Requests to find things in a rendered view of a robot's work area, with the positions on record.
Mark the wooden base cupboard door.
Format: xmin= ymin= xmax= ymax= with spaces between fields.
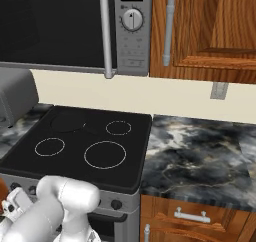
xmin=139 ymin=215 xmax=256 ymax=242

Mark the silver microwave oven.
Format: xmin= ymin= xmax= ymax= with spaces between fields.
xmin=0 ymin=0 xmax=153 ymax=77

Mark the black glass top stove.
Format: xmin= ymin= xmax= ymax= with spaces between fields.
xmin=0 ymin=105 xmax=153 ymax=242

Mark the grey wall socket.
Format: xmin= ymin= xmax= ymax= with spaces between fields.
xmin=209 ymin=81 xmax=230 ymax=101

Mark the grey wall cupboard handle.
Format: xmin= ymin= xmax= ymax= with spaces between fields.
xmin=162 ymin=0 xmax=176 ymax=67

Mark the black oven door handle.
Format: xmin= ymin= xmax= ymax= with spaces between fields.
xmin=87 ymin=211 xmax=129 ymax=223

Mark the silver base cupboard handle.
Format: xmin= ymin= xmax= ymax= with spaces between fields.
xmin=143 ymin=223 xmax=151 ymax=242

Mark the wooden drawer front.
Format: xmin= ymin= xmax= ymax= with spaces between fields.
xmin=139 ymin=194 xmax=256 ymax=234

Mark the wooden wall cupboard door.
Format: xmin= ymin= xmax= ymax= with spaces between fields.
xmin=149 ymin=0 xmax=256 ymax=85

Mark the grey microwave door handle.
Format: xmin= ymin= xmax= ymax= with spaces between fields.
xmin=97 ymin=0 xmax=117 ymax=80

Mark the black microwave door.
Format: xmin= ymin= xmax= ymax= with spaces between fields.
xmin=0 ymin=0 xmax=118 ymax=70

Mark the silver drawer handle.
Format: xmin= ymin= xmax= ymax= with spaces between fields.
xmin=173 ymin=206 xmax=212 ymax=224

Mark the silver microwave dial knob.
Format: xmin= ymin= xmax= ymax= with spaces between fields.
xmin=121 ymin=8 xmax=145 ymax=33

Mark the grey toaster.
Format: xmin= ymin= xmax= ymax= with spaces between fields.
xmin=0 ymin=68 xmax=40 ymax=129

